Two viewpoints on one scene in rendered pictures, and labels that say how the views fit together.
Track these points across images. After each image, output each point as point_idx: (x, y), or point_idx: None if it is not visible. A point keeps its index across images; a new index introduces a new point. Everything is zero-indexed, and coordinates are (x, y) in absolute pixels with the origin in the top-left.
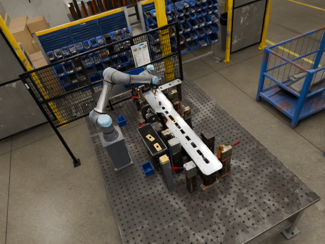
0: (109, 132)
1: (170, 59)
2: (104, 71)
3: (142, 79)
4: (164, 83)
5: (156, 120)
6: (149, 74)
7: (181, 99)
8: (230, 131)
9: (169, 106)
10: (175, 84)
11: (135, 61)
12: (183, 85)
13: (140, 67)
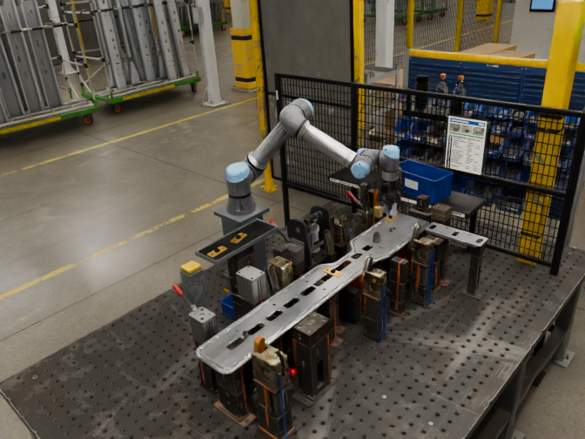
0: (230, 194)
1: (541, 200)
2: (292, 101)
3: (329, 148)
4: (500, 246)
5: (302, 239)
6: (364, 156)
7: (471, 292)
8: (423, 414)
9: (376, 253)
10: (462, 240)
11: (447, 151)
12: (532, 281)
13: (455, 172)
